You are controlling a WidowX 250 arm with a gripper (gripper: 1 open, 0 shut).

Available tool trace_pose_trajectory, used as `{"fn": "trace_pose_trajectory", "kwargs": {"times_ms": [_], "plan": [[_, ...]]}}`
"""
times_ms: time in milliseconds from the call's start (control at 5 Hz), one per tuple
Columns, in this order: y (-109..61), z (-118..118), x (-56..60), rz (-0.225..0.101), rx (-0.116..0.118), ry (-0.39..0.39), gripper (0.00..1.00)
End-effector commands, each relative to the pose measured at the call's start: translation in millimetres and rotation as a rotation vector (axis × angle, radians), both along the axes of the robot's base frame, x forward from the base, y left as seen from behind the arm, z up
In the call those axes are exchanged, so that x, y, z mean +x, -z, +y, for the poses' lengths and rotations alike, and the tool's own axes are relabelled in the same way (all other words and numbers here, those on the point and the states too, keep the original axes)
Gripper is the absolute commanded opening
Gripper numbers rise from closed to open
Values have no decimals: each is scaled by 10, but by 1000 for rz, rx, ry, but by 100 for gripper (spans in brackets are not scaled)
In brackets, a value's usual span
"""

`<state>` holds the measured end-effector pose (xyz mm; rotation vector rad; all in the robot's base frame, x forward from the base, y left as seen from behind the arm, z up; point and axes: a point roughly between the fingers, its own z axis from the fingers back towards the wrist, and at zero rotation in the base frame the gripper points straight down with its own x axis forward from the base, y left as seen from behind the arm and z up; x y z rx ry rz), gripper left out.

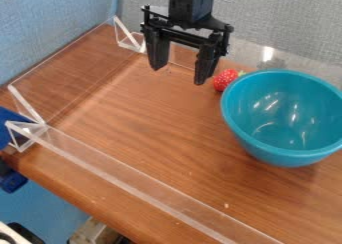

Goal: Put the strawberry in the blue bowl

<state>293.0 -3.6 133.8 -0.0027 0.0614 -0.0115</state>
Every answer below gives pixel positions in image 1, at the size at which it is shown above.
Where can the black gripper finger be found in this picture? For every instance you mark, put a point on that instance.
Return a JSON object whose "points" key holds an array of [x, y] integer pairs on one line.
{"points": [[206, 63], [158, 47]]}

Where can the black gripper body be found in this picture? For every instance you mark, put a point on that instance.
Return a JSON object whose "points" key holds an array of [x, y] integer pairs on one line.
{"points": [[188, 32]]}

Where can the red strawberry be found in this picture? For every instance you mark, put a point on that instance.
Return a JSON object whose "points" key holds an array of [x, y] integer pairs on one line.
{"points": [[224, 78]]}

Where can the blue plastic bowl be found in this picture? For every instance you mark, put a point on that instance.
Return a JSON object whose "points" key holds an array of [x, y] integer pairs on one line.
{"points": [[284, 116]]}

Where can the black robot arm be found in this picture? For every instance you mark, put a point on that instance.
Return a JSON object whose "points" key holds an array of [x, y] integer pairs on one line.
{"points": [[194, 8]]}

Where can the clear acrylic barrier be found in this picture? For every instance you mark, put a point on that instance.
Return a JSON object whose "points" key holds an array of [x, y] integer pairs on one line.
{"points": [[129, 143]]}

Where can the grey box under table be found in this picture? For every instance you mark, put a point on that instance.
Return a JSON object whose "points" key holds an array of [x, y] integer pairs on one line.
{"points": [[93, 232]]}

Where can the white black object under table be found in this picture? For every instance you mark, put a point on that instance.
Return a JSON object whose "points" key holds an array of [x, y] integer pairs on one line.
{"points": [[13, 233]]}

